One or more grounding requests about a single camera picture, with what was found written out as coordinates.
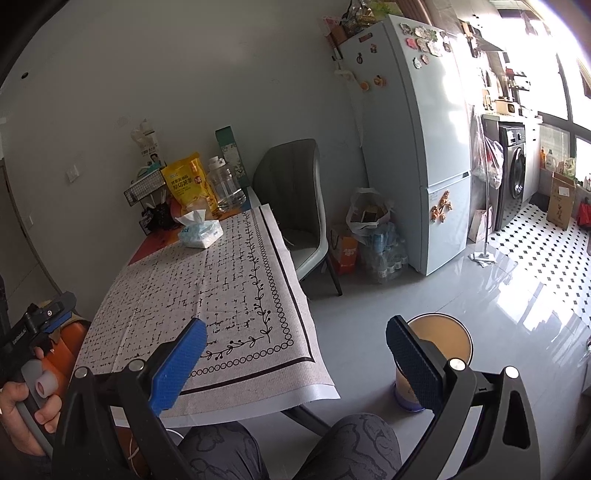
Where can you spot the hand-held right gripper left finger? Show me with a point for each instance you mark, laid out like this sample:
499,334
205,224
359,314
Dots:
182,364

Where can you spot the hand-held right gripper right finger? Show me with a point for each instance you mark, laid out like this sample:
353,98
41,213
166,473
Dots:
413,364

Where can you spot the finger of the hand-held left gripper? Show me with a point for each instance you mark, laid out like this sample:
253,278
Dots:
53,310

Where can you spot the round tan waste bin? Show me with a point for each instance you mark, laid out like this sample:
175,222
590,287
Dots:
443,341

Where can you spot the person's left hand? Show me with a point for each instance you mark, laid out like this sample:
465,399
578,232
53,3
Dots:
11,410

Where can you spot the white black-patterned tablecloth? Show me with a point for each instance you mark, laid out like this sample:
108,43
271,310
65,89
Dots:
207,286

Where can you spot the person's left leg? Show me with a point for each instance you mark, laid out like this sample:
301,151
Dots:
217,452

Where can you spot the person's leg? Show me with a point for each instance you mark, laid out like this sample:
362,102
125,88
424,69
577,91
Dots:
351,447
217,452

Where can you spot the person's right leg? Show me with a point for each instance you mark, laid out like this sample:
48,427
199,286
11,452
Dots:
351,447

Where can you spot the pack of water bottles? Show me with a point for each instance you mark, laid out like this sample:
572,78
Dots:
385,254

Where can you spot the red orange blue table mat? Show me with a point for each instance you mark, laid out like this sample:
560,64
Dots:
152,242

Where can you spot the grey table leg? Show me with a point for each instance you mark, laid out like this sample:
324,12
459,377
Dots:
302,419

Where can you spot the white floor mop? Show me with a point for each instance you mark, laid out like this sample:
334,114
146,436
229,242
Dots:
482,258

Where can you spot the blue white soft tissue pack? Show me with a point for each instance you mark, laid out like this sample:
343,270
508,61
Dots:
198,235

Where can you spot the orange paper bag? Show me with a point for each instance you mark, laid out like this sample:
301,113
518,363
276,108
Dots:
344,251

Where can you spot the black pen holder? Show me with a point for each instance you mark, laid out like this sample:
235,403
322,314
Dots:
159,219

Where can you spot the white paper bag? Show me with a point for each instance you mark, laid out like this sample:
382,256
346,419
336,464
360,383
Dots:
480,226

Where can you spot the orange floral fridge magnet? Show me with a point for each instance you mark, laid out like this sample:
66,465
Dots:
442,207

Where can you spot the yellow snack bag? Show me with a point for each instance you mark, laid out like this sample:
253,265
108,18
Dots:
187,184

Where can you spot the clear plastic water jug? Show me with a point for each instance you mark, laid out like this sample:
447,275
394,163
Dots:
226,189

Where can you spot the grey upholstered chair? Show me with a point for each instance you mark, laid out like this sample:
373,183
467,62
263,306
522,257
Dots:
286,194

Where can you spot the grey washing machine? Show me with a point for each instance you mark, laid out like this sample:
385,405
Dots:
512,175

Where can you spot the brown cardboard box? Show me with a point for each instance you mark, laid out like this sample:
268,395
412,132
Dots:
561,203

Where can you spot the tall green box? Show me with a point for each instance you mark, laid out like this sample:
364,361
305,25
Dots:
231,147

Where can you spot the clear hanging plastic bag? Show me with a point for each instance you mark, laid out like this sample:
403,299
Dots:
487,152

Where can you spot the white refrigerator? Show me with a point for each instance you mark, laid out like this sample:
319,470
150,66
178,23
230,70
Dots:
401,138

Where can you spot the red bag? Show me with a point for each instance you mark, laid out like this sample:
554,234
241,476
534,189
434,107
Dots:
585,212

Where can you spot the beige countertop appliance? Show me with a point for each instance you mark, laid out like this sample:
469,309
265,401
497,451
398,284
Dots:
506,106

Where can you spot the large window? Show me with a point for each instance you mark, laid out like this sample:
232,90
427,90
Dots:
577,129

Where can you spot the cluster of fridge magnets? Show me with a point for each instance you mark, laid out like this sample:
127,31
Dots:
427,44

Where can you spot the pile of boxes and bags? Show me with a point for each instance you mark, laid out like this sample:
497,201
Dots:
355,21

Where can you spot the white wall switch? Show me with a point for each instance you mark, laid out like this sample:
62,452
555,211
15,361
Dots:
73,174

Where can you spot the wall shelf with kitchenware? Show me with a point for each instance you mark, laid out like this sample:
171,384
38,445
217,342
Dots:
516,81

